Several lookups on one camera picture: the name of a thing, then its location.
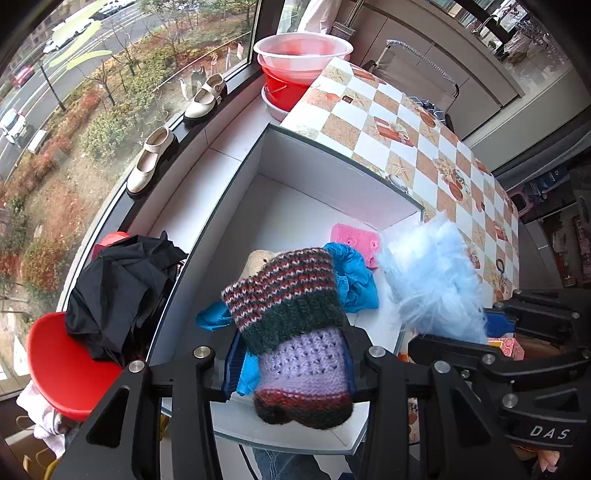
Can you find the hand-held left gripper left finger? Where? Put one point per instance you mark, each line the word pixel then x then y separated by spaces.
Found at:
pixel 232 364

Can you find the clear pink basin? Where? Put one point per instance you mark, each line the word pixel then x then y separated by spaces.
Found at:
pixel 300 48

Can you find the white hanging garment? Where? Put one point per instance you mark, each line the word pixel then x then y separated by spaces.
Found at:
pixel 318 14

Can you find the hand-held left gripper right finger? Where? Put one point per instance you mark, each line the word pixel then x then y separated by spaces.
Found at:
pixel 360 369

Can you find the plaid cloth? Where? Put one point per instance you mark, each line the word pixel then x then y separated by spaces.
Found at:
pixel 434 110

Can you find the black garment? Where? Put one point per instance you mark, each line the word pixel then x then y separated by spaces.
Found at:
pixel 124 290

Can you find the white cloth bundle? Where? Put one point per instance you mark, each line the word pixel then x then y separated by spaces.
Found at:
pixel 44 424

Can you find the red bucket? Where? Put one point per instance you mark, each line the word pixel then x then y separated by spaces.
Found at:
pixel 286 87

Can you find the beige shoe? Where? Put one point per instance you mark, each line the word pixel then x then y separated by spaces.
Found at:
pixel 147 161
pixel 205 99

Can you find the light blue fluffy duster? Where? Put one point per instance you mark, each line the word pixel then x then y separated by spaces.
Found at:
pixel 429 277

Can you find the white basin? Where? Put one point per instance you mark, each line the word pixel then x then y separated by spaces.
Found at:
pixel 272 107

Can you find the pink stool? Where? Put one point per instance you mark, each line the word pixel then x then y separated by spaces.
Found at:
pixel 521 203

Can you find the checkered tablecloth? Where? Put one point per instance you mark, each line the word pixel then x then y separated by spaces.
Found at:
pixel 397 138

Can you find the pink patterned carton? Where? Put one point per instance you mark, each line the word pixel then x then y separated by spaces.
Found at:
pixel 510 348

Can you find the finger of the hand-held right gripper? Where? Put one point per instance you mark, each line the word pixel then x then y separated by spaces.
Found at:
pixel 461 357
pixel 501 324

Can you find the white cardboard box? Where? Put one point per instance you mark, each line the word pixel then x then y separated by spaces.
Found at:
pixel 286 207

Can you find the striped knitted sock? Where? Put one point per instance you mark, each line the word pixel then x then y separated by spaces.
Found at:
pixel 295 369

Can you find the folding chair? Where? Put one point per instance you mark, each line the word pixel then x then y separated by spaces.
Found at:
pixel 415 74

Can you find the pink sponge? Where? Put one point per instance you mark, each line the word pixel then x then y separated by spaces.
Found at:
pixel 353 240

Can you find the person's leg in jeans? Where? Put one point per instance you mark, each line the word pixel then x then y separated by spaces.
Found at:
pixel 286 466

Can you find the beige sock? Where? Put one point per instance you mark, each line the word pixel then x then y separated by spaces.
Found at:
pixel 258 263

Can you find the gold foil bag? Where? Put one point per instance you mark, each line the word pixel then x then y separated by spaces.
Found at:
pixel 164 424

